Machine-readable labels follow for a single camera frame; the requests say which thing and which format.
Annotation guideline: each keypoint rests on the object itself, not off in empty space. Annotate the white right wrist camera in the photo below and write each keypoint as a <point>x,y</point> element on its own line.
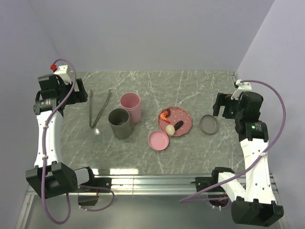
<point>240,87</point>

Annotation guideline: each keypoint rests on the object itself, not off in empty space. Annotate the pink dotted plate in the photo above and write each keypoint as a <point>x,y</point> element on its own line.
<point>176,114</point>

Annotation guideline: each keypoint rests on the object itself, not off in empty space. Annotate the grey cylindrical container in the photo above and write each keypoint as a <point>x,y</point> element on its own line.
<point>119,120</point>

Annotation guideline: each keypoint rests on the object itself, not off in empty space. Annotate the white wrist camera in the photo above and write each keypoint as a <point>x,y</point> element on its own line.
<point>63,71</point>
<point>240,87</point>

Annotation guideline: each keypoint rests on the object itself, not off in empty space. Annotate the aluminium frame rail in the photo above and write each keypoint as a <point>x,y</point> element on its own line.
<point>156,185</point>

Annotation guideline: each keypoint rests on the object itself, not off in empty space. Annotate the pink cylindrical container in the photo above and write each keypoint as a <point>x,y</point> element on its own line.
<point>132,103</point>

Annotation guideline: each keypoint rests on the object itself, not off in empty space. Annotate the orange toy shrimp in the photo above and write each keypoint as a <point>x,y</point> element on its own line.
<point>164,117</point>

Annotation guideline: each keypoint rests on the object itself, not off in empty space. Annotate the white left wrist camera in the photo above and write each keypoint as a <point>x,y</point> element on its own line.
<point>63,71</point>

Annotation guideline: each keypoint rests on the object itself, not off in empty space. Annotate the pink round lid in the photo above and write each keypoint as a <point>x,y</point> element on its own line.
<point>158,140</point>

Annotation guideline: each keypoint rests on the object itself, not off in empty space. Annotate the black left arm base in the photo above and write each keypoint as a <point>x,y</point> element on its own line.
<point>97,187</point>

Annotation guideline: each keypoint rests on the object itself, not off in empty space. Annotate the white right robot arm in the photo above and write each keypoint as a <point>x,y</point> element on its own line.
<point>252,204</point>

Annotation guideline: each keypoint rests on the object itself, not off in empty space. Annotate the white toy egg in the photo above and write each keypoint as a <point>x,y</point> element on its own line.
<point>170,130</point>

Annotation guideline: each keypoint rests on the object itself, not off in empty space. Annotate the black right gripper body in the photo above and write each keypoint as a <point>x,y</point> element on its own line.
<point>231,106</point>

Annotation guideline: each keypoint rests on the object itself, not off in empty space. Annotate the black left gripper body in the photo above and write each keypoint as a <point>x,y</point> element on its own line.
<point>74,97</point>

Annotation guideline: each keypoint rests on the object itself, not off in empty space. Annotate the dark toy sea cucumber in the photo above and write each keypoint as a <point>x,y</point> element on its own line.
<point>178,125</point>

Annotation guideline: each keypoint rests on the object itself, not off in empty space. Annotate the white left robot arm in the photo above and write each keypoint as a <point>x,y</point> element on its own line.
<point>50,177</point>

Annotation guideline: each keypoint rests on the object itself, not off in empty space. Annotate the grey round lid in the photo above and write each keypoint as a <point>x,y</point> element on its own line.
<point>209,124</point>

